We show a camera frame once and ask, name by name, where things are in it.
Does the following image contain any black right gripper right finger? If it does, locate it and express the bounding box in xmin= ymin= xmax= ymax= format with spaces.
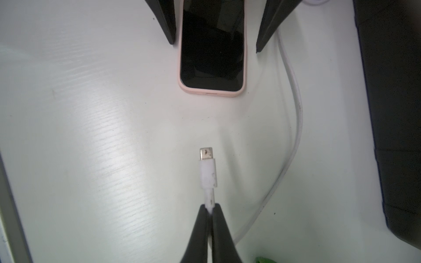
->
xmin=210 ymin=203 xmax=242 ymax=263

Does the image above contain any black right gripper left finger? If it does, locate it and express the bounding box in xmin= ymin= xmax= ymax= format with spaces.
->
xmin=180 ymin=205 xmax=211 ymax=263

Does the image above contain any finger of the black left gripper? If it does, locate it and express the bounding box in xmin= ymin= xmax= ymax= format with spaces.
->
xmin=145 ymin=0 xmax=177 ymax=45
xmin=256 ymin=0 xmax=301 ymax=53

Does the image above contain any black phone pink case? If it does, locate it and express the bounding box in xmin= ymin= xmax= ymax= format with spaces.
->
xmin=178 ymin=1 xmax=247 ymax=97

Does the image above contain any white charging cable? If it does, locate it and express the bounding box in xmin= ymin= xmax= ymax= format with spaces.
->
xmin=198 ymin=29 xmax=304 ymax=245

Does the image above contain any black toolbox yellow handle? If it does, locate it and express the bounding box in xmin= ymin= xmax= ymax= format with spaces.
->
xmin=354 ymin=1 xmax=421 ymax=248

